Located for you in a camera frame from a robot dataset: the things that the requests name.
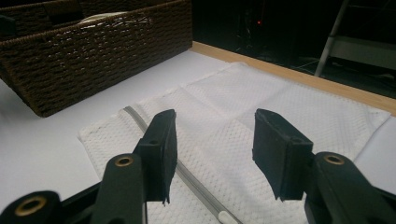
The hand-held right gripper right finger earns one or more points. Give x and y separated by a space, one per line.
280 155

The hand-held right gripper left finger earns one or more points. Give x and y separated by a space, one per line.
160 155

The brown woven basket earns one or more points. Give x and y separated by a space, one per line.
93 62

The white metal stand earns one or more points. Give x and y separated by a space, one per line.
358 49

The white mesh laundry bag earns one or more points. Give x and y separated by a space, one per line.
218 102

